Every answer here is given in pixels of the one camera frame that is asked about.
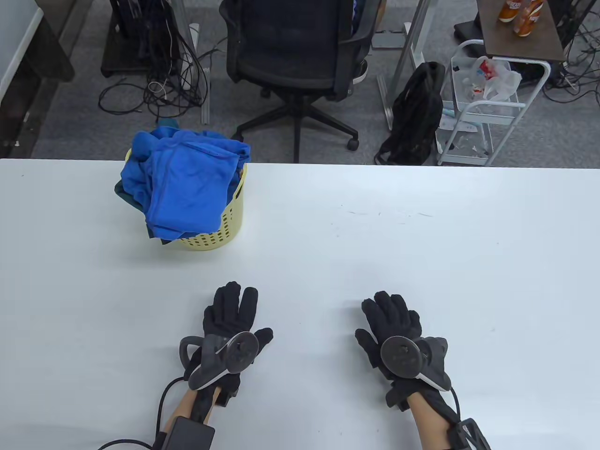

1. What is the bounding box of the person's left hand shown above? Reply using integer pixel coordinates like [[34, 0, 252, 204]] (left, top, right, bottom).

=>
[[185, 281, 274, 392]]

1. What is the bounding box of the person's right hand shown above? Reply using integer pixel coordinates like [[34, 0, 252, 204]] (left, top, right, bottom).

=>
[[355, 291, 451, 400]]

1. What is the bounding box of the yellow laundry basket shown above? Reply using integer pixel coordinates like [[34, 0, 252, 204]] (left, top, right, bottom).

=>
[[126, 148, 248, 251]]

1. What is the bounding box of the blue terry towel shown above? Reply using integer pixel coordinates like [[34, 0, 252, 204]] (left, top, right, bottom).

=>
[[121, 159, 153, 209], [143, 135, 251, 240]]

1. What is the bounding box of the dark teal clothes garment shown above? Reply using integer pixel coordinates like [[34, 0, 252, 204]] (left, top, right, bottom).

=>
[[114, 120, 180, 245]]

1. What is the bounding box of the blue clothes shirt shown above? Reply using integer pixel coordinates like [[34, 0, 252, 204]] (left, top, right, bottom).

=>
[[133, 129, 225, 162]]

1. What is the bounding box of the person's right forearm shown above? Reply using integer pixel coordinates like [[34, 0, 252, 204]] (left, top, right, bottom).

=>
[[407, 391, 465, 450]]

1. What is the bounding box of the black forearm box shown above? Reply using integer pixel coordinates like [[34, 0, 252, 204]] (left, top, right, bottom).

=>
[[163, 416, 216, 450]]

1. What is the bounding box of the grey handheld controller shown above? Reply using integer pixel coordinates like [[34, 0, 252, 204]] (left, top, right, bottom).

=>
[[180, 330, 260, 390], [381, 336, 452, 392]]

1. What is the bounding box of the black backpack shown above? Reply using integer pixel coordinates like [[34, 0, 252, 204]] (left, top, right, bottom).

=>
[[374, 61, 446, 165]]

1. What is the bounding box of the white metal desk leg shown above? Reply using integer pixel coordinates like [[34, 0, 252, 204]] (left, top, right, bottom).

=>
[[187, 0, 211, 125]]

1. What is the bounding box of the white utility cart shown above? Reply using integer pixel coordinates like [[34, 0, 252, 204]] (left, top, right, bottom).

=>
[[435, 39, 552, 167]]

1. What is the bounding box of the white plastic bag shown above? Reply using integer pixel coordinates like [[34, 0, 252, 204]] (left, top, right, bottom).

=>
[[462, 55, 522, 103]]

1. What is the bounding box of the silver metal desk leg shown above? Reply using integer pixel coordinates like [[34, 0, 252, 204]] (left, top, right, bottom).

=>
[[377, 0, 439, 131]]

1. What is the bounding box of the black office chair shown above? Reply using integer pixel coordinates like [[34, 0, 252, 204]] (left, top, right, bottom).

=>
[[219, 0, 381, 164]]

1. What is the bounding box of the grey metal foot plate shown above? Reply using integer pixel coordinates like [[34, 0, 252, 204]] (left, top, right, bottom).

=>
[[373, 30, 407, 49]]

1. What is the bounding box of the black flat stand base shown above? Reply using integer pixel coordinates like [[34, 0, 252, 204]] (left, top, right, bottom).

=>
[[454, 19, 484, 41]]

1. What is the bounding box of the brown side table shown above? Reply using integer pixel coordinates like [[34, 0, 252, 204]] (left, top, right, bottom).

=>
[[477, 0, 566, 63]]

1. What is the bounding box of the black computer tower stand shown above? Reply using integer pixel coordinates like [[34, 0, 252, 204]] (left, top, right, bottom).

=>
[[101, 0, 183, 78]]

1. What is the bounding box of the orange drink bottle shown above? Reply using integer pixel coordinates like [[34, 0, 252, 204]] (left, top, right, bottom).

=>
[[512, 0, 544, 37], [498, 0, 522, 23]]

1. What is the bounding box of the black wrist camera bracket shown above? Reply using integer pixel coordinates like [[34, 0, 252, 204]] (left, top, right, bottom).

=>
[[213, 375, 241, 407], [385, 382, 413, 412]]

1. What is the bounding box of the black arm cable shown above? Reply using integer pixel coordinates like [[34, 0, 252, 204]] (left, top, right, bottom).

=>
[[448, 388, 463, 425], [96, 375, 188, 450]]

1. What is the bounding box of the black forearm strap mount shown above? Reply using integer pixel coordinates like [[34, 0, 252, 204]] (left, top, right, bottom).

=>
[[448, 417, 492, 450]]

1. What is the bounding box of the tangle of black floor cables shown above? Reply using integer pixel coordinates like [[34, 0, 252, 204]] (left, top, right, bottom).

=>
[[97, 0, 225, 118]]

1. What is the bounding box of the bundle of floor cables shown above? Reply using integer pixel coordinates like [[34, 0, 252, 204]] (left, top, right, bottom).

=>
[[543, 0, 600, 105]]

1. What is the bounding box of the white desk with dark frame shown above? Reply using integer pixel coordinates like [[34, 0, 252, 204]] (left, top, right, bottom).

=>
[[0, 0, 75, 158]]

